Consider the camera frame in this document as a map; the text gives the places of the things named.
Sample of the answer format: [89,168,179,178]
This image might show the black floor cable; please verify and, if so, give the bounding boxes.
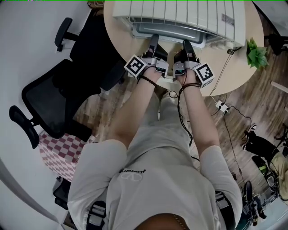
[223,113,248,189]

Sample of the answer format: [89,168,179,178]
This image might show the white toaster oven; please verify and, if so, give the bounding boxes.
[112,0,246,49]

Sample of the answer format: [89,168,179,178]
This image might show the grey black harness strap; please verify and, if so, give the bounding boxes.
[215,190,236,230]
[86,200,107,230]

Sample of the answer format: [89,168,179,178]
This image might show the black bag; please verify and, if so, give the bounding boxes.
[52,176,73,211]

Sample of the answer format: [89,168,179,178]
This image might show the black swivel chair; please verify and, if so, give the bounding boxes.
[271,127,288,158]

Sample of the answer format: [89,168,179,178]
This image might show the person's right forearm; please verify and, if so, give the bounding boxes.
[179,74,221,156]

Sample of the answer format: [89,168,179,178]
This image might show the person's chin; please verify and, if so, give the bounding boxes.
[135,212,196,230]

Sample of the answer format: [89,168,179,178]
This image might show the white power strip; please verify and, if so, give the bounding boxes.
[214,99,230,115]

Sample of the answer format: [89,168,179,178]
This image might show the pink checkered box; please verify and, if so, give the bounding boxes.
[38,131,100,183]

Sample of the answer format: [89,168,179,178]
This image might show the light grey trousers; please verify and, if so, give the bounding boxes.
[144,89,187,128]

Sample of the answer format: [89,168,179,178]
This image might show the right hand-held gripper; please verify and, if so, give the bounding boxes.
[172,39,216,89]

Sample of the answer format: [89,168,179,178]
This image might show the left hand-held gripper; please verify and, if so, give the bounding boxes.
[123,34,170,81]

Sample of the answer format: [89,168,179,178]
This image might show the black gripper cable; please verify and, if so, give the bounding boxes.
[168,82,203,162]

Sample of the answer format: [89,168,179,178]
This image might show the green plant in white pot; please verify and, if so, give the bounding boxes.
[245,37,270,72]

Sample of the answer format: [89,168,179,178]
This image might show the black beaded bracelet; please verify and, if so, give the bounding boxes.
[136,75,158,88]

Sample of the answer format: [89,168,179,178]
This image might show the white t-shirt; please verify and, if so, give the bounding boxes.
[67,124,243,230]

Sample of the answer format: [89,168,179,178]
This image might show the person's left forearm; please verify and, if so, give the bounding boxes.
[112,75,163,150]

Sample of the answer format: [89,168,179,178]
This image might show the black equipment rig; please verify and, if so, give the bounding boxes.
[242,181,282,226]

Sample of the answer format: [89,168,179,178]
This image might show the brown box of cables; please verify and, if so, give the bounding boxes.
[87,0,106,10]

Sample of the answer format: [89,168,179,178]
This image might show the thin neck chain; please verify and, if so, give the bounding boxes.
[172,213,188,230]

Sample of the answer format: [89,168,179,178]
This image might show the black mesh office chair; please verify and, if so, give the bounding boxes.
[8,17,127,150]

